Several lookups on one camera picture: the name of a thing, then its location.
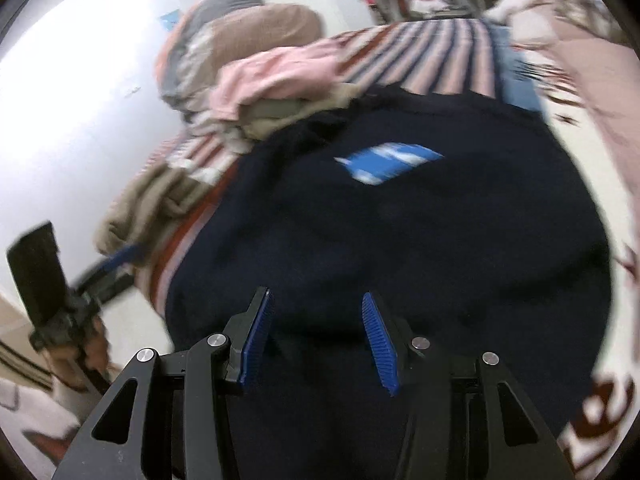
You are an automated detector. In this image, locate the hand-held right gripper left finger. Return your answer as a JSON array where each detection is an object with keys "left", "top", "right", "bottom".
[{"left": 52, "top": 286, "right": 275, "bottom": 480}]

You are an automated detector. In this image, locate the pink garment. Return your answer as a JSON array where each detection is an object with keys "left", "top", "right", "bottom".
[{"left": 207, "top": 38, "right": 361, "bottom": 123}]

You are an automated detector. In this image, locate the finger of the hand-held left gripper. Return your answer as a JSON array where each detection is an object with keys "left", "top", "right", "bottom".
[{"left": 75, "top": 243, "right": 142, "bottom": 297}]

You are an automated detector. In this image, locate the person's left hand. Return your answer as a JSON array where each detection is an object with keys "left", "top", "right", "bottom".
[{"left": 48, "top": 316, "right": 113, "bottom": 386}]

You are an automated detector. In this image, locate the beige garment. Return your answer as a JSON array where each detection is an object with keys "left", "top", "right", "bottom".
[{"left": 93, "top": 164, "right": 211, "bottom": 266}]

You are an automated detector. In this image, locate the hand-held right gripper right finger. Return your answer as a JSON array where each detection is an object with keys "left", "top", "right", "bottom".
[{"left": 361, "top": 292, "right": 576, "bottom": 480}]

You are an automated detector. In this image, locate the blue cloth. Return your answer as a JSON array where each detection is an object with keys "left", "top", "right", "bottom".
[{"left": 487, "top": 22, "right": 543, "bottom": 113}]

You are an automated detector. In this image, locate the dark navy garment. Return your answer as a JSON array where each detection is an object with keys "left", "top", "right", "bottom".
[{"left": 162, "top": 84, "right": 613, "bottom": 480}]

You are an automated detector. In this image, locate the brown and grey pillow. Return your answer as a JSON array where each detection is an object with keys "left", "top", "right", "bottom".
[{"left": 154, "top": 0, "right": 323, "bottom": 126}]

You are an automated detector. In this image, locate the olive green garment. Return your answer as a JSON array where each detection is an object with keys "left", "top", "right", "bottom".
[{"left": 240, "top": 81, "right": 365, "bottom": 142}]

